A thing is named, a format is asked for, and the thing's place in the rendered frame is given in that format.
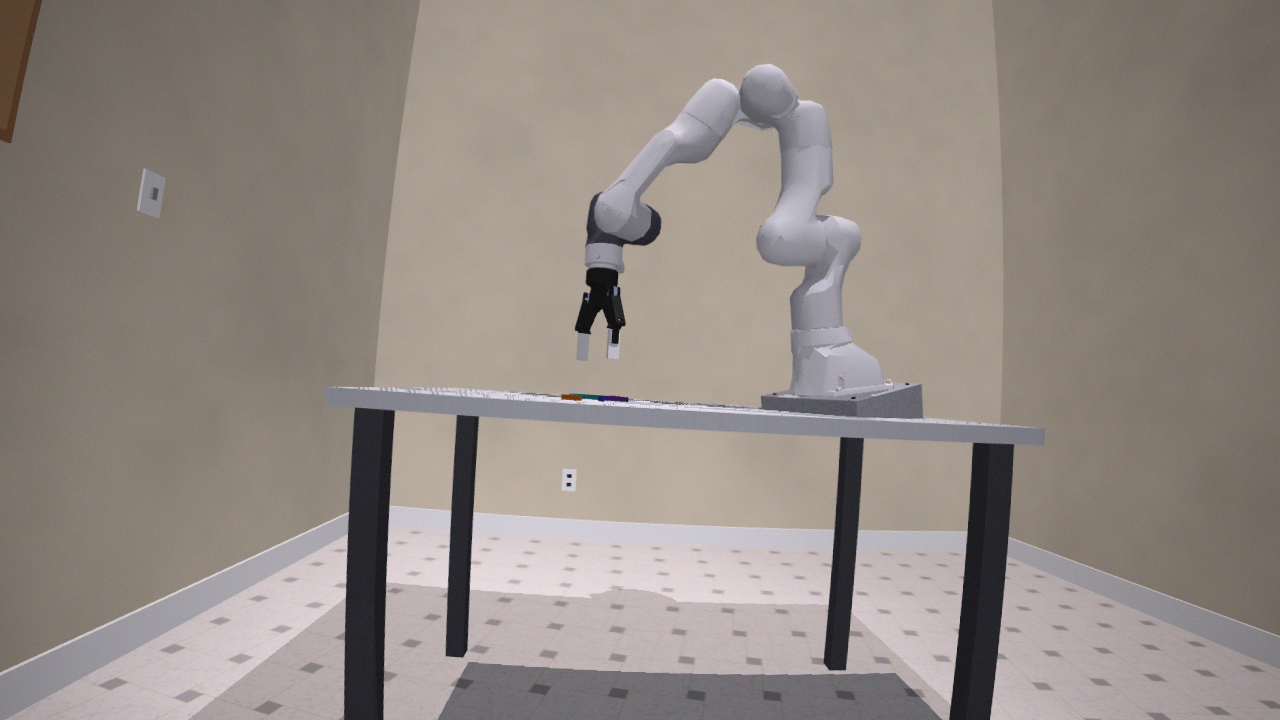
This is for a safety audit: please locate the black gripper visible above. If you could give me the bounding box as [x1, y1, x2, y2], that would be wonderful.
[575, 266, 626, 361]

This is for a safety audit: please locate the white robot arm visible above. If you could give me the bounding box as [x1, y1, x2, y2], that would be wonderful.
[585, 64, 893, 397]

